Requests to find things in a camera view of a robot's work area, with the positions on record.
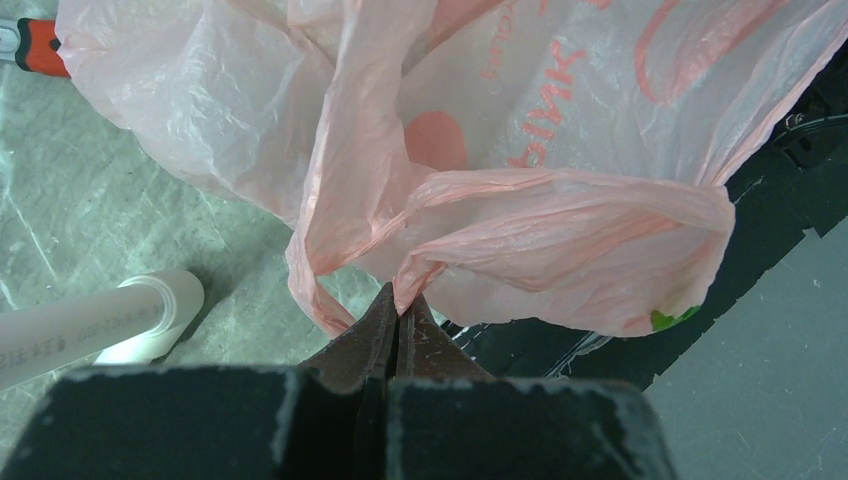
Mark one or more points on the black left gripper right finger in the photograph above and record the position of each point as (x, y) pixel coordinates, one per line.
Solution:
(444, 424)

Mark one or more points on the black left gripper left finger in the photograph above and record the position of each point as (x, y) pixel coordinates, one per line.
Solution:
(321, 419)

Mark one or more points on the pink plastic bag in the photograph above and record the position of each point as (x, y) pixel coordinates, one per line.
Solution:
(564, 160)

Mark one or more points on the white pvc pipe frame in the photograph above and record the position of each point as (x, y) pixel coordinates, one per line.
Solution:
(135, 323)

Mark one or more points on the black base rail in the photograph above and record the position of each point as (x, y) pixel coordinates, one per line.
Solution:
(797, 181)

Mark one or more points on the red handled adjustable wrench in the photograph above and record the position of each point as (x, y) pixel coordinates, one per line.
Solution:
(32, 45)

